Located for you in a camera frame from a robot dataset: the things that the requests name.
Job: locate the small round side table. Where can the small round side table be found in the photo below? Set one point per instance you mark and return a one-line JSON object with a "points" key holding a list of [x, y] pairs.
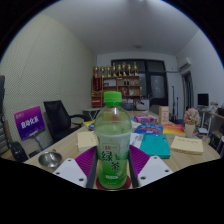
{"points": [[90, 110]]}

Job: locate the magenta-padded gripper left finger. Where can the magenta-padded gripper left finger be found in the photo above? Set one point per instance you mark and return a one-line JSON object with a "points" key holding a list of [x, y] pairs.
{"points": [[86, 160]]}

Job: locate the pale yellow notepad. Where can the pale yellow notepad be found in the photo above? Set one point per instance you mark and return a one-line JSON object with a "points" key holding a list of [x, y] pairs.
{"points": [[187, 145]]}

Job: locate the black tripod stand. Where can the black tripod stand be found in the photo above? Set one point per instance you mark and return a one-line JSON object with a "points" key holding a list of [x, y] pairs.
{"points": [[173, 103]]}

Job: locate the cluttered white side desk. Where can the cluttered white side desk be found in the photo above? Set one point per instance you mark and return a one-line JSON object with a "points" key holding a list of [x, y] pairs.
{"points": [[217, 118]]}

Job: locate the cream notebook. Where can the cream notebook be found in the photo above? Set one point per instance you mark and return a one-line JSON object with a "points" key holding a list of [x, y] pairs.
{"points": [[86, 140]]}

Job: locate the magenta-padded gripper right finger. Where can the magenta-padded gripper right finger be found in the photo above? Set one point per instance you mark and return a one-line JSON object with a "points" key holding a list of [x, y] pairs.
{"points": [[140, 159]]}

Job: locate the pink box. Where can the pink box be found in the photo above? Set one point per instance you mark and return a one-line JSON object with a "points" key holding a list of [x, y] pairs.
{"points": [[145, 118]]}

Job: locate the green tea drink bottle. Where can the green tea drink bottle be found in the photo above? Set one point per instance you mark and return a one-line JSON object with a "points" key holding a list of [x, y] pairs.
{"points": [[112, 140]]}

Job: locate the wooden shelf unit with trophies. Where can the wooden shelf unit with trophies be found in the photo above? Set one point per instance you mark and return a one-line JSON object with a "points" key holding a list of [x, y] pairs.
{"points": [[123, 85]]}

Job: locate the teal book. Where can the teal book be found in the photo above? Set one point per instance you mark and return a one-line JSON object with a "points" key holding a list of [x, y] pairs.
{"points": [[155, 146]]}

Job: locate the black chair armrest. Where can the black chair armrest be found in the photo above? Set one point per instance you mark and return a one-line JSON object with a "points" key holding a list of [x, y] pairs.
{"points": [[17, 150]]}

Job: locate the orange carton box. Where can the orange carton box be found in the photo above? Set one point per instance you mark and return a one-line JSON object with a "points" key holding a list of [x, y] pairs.
{"points": [[164, 115]]}

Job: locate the blue printed book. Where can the blue printed book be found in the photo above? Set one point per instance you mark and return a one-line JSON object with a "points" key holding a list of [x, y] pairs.
{"points": [[149, 128]]}

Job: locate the white paper sheet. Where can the white paper sheet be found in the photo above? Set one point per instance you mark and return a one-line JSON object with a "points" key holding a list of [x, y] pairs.
{"points": [[136, 140]]}

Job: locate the pink flowers in white pot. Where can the pink flowers in white pot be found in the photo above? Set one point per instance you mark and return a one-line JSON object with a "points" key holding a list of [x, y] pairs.
{"points": [[191, 118]]}

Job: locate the black computer monitor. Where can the black computer monitor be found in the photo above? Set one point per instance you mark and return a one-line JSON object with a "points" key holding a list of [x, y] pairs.
{"points": [[203, 99]]}

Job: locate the white air conditioner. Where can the white air conditioner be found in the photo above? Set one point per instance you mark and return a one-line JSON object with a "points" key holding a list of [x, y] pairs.
{"points": [[184, 63]]}

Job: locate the orange book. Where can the orange book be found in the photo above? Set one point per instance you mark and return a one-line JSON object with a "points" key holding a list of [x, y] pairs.
{"points": [[174, 129]]}

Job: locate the small metal cup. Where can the small metal cup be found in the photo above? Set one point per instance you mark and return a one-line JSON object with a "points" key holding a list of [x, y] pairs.
{"points": [[50, 159]]}

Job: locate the black office chair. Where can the black office chair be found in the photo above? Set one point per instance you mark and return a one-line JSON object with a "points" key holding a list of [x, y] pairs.
{"points": [[58, 118]]}

